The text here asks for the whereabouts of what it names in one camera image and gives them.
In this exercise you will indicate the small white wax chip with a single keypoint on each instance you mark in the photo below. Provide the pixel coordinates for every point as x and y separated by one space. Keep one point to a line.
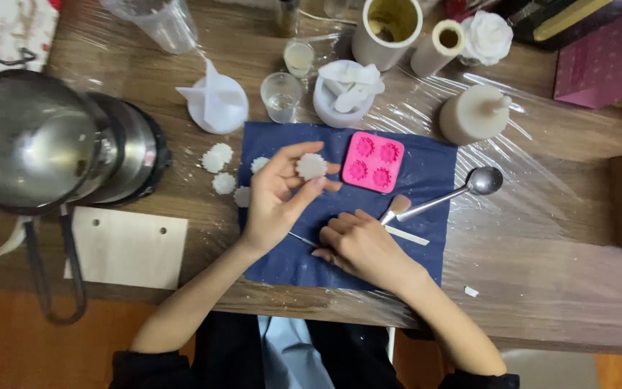
471 292

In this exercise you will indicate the white rose candle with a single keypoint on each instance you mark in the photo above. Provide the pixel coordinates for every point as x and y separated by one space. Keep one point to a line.
486 38

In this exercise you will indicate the pink silicone flower mould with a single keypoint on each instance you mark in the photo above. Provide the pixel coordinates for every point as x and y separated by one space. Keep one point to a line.
373 162

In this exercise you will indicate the white finned silicone mould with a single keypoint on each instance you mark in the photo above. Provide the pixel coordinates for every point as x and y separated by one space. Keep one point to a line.
219 102

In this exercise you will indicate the white flower wax piece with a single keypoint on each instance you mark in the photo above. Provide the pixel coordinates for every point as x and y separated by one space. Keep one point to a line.
258 164
211 162
224 183
223 152
242 196
311 166

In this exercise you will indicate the small soft brush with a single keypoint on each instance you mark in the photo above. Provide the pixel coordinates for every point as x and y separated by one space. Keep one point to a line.
397 205

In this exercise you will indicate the white patterned bag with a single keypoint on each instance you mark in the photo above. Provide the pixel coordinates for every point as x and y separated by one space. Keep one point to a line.
8 27

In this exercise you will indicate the clear plastic wrap sheet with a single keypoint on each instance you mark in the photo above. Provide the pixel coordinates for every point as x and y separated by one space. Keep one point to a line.
511 248

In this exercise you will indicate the flat white stick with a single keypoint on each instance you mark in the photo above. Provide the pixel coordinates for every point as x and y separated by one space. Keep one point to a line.
408 236

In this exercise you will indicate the pink dotted box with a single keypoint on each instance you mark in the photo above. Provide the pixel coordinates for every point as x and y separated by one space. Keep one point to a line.
608 65

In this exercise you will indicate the small glass with wax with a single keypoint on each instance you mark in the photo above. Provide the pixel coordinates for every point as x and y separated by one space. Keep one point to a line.
298 57

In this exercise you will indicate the narrow beige tube mould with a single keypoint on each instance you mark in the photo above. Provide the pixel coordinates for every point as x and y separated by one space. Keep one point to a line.
432 54

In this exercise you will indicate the wide beige tube mould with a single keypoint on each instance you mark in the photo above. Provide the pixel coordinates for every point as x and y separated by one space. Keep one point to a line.
376 46

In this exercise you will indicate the white silicone mould with scraps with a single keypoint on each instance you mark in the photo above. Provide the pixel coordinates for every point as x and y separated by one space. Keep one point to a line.
343 97

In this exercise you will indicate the empty clear glass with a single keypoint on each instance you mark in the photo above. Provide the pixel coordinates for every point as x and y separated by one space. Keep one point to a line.
281 100

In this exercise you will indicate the person's right hand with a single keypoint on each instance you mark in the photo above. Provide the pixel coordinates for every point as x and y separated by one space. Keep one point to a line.
370 248

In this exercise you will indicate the person's black top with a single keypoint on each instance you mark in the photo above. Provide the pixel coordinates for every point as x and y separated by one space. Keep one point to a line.
224 356

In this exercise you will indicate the grey stool seat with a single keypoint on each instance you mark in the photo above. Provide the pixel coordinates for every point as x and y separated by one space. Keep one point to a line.
548 370

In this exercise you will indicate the blue cloth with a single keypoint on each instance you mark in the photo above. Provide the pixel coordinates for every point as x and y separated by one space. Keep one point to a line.
419 162

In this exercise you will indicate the round steel electric heater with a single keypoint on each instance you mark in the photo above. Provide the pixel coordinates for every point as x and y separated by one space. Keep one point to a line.
133 151

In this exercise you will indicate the clear plastic cup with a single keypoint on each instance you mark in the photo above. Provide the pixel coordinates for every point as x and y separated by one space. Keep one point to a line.
160 24

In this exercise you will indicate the light blue apron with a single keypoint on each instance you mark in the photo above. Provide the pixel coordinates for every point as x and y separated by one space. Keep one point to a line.
289 356

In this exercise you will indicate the steel melting pot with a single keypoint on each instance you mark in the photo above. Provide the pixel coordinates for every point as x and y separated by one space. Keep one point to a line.
25 140

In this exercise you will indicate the wooden board with holes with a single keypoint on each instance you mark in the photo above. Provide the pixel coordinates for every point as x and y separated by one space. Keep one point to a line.
127 254

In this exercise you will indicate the dark box with yellow stick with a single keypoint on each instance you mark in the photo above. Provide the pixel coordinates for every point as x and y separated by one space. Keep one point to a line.
559 21

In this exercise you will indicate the person's left hand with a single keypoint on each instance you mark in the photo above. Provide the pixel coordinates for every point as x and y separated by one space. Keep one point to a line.
268 205

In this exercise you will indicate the metal spoon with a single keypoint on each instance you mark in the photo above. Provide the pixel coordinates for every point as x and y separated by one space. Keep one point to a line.
481 181

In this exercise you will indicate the thin metal pick tool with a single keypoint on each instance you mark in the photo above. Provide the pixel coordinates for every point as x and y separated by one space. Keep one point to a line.
303 239

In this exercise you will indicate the metal cylinder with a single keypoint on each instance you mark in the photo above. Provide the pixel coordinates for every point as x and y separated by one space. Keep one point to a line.
287 16

